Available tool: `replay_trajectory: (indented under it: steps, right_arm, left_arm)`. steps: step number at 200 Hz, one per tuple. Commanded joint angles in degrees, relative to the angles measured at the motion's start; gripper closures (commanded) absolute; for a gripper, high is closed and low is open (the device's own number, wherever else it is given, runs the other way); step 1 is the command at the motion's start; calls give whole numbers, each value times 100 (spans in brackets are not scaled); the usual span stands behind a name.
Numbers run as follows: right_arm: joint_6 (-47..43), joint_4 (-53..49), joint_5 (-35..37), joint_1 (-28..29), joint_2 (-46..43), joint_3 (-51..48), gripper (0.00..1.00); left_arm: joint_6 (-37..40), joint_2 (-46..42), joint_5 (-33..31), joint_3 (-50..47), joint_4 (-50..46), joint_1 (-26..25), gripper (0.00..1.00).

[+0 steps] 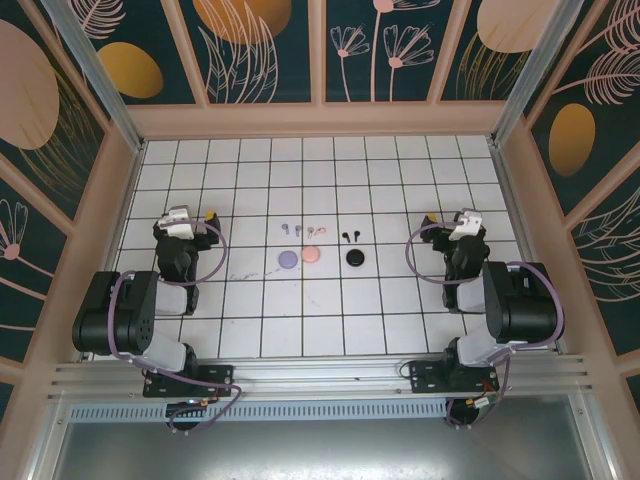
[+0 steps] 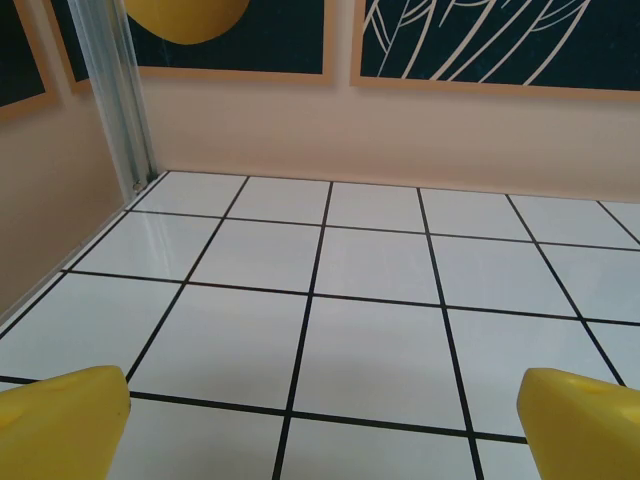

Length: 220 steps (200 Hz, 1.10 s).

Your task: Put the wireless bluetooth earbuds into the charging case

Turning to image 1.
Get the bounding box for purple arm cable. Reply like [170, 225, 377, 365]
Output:
[405, 223, 567, 429]
[107, 219, 244, 436]

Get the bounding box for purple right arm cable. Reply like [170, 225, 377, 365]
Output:
[405, 223, 567, 429]

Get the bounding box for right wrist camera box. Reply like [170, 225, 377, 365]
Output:
[448, 208, 484, 244]

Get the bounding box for aluminium corner post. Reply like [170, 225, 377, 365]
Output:
[42, 0, 147, 154]
[489, 0, 584, 146]

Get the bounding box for grey metal panel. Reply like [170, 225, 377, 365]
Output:
[29, 392, 619, 480]

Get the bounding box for grey slotted cable duct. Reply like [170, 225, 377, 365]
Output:
[67, 402, 451, 421]

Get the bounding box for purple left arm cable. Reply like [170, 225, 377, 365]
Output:
[107, 219, 244, 436]

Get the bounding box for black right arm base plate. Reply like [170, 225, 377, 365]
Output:
[408, 360, 501, 396]

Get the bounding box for power wires with yellow plug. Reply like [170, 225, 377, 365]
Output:
[446, 382, 501, 426]
[164, 384, 224, 419]

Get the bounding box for aluminium mounting rail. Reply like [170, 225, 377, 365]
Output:
[47, 354, 596, 401]

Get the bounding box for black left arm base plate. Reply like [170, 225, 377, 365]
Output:
[143, 363, 236, 399]

